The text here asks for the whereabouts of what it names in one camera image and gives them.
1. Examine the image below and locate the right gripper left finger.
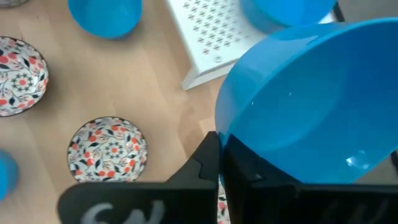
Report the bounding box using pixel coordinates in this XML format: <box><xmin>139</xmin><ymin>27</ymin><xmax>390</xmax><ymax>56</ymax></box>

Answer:
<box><xmin>57</xmin><ymin>130</ymin><xmax>220</xmax><ymax>224</ymax></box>

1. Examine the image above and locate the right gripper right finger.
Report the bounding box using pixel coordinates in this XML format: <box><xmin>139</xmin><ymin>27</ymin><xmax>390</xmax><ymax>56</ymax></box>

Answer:
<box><xmin>222</xmin><ymin>133</ymin><xmax>398</xmax><ymax>224</ymax></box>

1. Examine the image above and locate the blue plastic mini bowl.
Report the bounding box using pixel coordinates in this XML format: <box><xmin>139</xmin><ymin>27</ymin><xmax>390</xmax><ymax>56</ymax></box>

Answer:
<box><xmin>241</xmin><ymin>0</ymin><xmax>335</xmax><ymax>34</ymax></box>
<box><xmin>67</xmin><ymin>0</ymin><xmax>144</xmax><ymax>40</ymax></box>
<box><xmin>215</xmin><ymin>17</ymin><xmax>398</xmax><ymax>185</ymax></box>
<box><xmin>0</xmin><ymin>149</ymin><xmax>19</xmax><ymax>202</ymax></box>
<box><xmin>245</xmin><ymin>0</ymin><xmax>338</xmax><ymax>27</ymax></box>

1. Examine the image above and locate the white perforated metal shelf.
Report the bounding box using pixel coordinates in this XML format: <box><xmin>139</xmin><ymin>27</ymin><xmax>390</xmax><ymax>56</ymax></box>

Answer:
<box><xmin>166</xmin><ymin>0</ymin><xmax>338</xmax><ymax>91</ymax></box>

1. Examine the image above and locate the grey white triangle-patterned pot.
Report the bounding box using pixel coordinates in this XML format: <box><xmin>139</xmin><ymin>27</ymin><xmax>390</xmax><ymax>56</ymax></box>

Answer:
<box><xmin>0</xmin><ymin>0</ymin><xmax>29</xmax><ymax>9</ymax></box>

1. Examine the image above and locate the black aluminium table frame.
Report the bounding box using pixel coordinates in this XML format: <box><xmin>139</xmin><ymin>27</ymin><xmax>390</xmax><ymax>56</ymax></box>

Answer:
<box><xmin>332</xmin><ymin>1</ymin><xmax>346</xmax><ymax>22</ymax></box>

